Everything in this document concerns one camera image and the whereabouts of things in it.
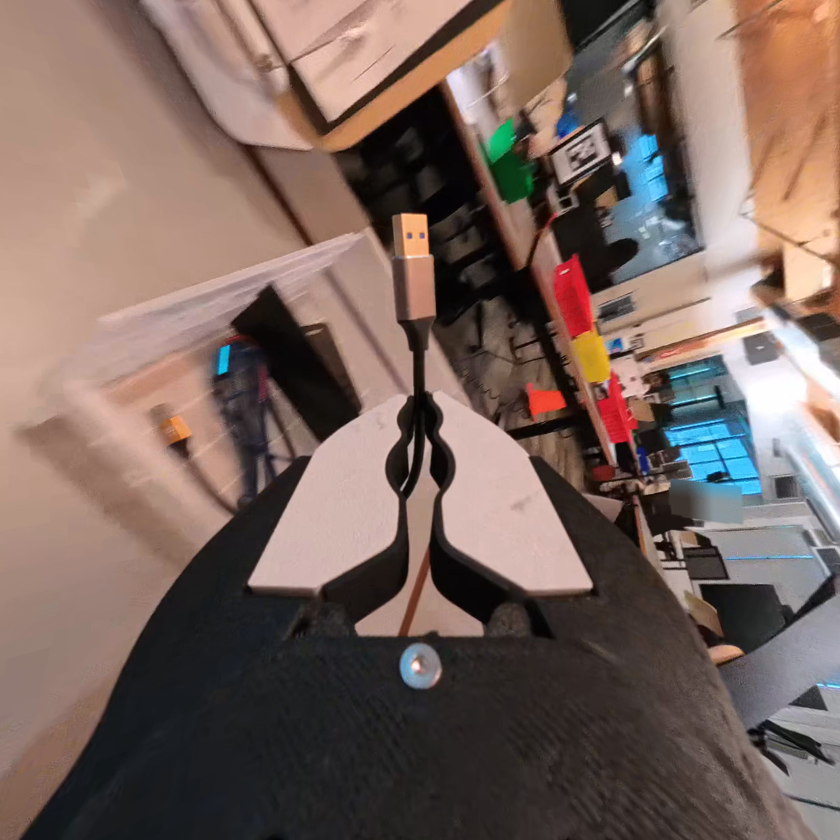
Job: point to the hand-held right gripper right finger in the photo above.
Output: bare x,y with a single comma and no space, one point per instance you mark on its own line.
512,525

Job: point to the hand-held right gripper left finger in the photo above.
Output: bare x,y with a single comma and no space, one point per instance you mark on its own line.
328,525

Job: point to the clear plastic bin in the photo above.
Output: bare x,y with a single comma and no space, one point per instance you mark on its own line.
315,262

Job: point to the white desk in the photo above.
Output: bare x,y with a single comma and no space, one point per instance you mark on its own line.
98,164

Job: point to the red plastic bin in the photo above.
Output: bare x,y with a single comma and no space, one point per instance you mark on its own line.
574,298
617,413

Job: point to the black USB hub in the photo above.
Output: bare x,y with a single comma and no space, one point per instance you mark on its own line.
295,361

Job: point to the yellow plastic bin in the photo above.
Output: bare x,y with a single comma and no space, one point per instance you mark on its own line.
590,358

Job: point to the blue-lit window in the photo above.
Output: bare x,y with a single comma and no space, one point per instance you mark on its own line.
709,453

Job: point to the green plastic bin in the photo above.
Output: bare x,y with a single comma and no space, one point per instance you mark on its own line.
508,167

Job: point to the framed black white marker sign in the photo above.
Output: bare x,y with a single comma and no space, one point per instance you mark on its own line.
581,154

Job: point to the wooden document board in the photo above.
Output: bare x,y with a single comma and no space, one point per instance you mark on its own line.
525,72

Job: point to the white stand base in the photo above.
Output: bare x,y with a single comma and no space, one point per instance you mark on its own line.
216,85

